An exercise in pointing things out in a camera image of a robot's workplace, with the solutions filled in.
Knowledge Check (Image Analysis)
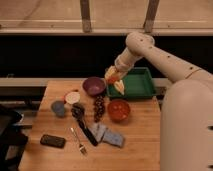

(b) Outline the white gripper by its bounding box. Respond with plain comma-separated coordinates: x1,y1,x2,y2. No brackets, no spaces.
104,56,133,81

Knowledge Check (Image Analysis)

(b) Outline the black handled kitchen tool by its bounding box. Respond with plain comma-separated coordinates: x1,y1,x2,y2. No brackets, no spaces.
71,103,98,146

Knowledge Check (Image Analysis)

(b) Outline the bunch of dark grapes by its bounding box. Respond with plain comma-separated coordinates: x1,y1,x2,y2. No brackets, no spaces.
94,96,105,122

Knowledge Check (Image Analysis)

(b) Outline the yellow banana peel toy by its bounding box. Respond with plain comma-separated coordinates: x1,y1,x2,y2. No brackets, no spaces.
114,80,125,95

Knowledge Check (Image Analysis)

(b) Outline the metal fork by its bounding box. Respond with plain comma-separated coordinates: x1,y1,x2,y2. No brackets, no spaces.
70,127,87,155

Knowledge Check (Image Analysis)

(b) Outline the orange red bowl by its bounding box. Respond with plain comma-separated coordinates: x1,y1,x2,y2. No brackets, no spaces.
107,99,131,122

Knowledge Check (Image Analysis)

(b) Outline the blue grey folded cloth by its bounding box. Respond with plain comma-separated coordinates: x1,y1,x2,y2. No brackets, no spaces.
89,122,125,148

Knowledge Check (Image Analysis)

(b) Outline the purple bowl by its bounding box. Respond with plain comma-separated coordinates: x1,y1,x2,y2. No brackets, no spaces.
82,77,106,96

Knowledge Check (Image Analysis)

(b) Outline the red yellow apple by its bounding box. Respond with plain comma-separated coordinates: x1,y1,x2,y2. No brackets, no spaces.
106,76,119,84

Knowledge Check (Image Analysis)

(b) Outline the black phone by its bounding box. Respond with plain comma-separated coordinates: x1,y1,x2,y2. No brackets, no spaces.
40,134,66,148

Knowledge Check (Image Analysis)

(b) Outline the white round lid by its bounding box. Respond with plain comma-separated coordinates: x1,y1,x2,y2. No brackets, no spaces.
65,92,80,104

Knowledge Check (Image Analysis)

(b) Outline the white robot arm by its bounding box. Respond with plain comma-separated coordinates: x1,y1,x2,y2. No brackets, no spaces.
105,32,213,171

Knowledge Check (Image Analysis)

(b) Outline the blue grey plastic cup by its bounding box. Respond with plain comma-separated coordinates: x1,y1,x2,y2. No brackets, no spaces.
51,101,65,117

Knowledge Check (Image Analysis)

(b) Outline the green plastic tray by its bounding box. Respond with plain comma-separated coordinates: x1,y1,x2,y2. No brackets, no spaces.
106,67,156,100

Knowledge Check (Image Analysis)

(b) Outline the black chair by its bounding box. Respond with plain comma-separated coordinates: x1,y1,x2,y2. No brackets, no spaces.
0,104,28,171

